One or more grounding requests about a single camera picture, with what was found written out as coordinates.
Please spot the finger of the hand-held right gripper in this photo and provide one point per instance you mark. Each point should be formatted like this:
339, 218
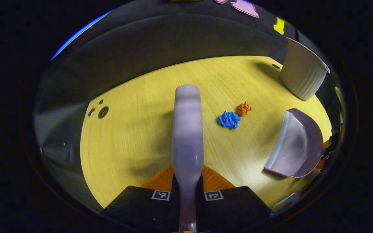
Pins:
326, 144

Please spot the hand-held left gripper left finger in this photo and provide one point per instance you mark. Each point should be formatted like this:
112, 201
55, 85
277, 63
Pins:
141, 204

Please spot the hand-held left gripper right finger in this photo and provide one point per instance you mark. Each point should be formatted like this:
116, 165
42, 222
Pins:
231, 205

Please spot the pink dustpan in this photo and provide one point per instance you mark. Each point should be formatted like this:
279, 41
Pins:
298, 145

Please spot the white ribbed garbage bin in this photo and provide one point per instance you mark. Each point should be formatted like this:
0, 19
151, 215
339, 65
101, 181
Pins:
303, 71

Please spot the blue paper trash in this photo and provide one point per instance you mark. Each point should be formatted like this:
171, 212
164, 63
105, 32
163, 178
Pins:
228, 120

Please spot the small pink broom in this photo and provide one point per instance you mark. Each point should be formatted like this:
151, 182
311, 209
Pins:
188, 129

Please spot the orange paper trash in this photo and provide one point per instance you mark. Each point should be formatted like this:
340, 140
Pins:
244, 109

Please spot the black backdrop cloth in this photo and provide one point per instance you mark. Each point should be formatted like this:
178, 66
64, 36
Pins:
141, 45

